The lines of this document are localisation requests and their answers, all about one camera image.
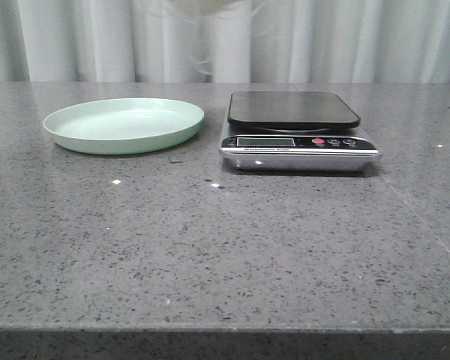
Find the translucent white vermicelli bundle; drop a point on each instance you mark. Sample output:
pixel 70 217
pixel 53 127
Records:
pixel 217 42

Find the silver black kitchen scale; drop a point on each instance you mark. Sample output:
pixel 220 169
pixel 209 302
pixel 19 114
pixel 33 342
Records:
pixel 309 131

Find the light green round plate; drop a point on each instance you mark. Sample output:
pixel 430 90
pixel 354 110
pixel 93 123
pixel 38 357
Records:
pixel 124 126

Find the white pleated curtain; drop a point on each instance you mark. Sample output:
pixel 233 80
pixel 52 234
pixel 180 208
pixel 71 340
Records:
pixel 331 41

